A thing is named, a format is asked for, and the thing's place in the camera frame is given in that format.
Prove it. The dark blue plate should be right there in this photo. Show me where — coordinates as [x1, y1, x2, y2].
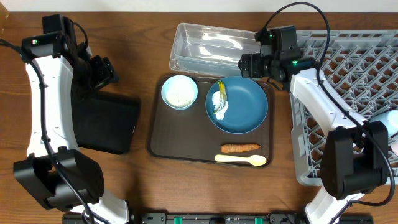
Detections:
[205, 76, 269, 134]

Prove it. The yellow snack wrapper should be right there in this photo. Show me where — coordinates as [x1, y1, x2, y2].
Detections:
[214, 80, 228, 114]

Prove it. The clear plastic bin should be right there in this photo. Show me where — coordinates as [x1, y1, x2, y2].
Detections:
[169, 23, 260, 77]

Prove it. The white tissue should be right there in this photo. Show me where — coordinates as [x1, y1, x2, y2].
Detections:
[211, 91, 229, 120]

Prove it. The light blue cup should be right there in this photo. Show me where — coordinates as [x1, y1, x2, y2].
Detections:
[371, 110, 398, 137]

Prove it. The pink cup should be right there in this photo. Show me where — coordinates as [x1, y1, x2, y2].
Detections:
[390, 139, 398, 156]

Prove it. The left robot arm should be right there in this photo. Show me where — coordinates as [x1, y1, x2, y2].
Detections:
[13, 31, 129, 223]

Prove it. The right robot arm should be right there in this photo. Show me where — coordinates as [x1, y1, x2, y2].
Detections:
[238, 53, 394, 223]

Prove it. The grey dishwasher rack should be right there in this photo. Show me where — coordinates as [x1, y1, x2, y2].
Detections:
[290, 30, 397, 186]

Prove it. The black plastic tray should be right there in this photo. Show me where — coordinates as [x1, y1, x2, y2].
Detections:
[72, 93, 141, 154]

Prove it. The light blue rice bowl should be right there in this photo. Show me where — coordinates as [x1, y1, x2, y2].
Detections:
[160, 75, 198, 110]

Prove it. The orange carrot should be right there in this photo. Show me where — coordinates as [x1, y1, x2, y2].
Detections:
[221, 144, 261, 154]

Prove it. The dark brown serving tray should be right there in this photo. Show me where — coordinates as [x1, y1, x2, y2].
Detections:
[147, 75, 275, 166]

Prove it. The cream plastic spoon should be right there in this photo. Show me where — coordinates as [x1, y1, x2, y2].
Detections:
[215, 154, 267, 166]

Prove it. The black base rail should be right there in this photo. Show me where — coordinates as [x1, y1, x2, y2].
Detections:
[61, 213, 374, 224]

